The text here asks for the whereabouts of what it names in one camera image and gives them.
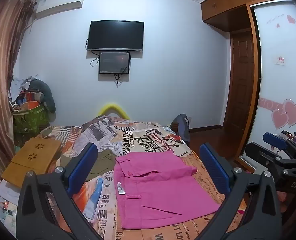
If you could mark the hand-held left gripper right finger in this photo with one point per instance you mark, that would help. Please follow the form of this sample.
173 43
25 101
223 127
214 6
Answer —
213 165

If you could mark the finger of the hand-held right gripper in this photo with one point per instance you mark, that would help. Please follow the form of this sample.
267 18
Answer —
275 139
260 156

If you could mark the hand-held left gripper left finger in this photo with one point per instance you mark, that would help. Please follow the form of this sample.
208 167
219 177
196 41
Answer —
84 160

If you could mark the pink pants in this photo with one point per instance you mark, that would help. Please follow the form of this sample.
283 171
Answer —
158 187

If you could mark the olive green garment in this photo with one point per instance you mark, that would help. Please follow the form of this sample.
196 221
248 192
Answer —
104 160

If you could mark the yellow wooden folding table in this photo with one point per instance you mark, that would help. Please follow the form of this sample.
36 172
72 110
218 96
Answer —
33 160

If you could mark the white heart-print wardrobe door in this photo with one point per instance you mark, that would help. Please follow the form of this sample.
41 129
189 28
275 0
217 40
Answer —
280 80

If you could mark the yellow curved foam tube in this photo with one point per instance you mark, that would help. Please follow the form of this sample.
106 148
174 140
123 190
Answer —
113 107

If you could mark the brown wooden door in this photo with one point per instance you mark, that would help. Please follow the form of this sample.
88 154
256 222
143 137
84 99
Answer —
240 85

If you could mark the green patterned bag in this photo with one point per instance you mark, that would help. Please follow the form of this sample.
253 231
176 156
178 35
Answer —
31 120

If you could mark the newspaper printed blanket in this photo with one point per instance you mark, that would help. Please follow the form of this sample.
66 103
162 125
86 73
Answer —
148 135

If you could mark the orange box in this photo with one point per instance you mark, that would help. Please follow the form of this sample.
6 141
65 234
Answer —
33 97

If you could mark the scattered papers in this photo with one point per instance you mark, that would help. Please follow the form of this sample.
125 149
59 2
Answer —
3 205

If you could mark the striped brown curtain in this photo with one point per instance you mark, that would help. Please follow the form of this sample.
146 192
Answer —
3 67

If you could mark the brown wooden overhead cabinet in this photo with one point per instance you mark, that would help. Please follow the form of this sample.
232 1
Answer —
225 5

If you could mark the white air conditioner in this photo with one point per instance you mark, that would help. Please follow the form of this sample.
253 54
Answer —
59 3

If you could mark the white wall socket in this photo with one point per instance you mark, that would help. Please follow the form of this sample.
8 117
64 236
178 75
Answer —
190 119

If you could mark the small black wall monitor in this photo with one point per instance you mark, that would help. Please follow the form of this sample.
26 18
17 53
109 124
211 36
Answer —
114 62

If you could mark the black wall television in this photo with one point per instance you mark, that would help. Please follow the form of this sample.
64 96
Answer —
116 35

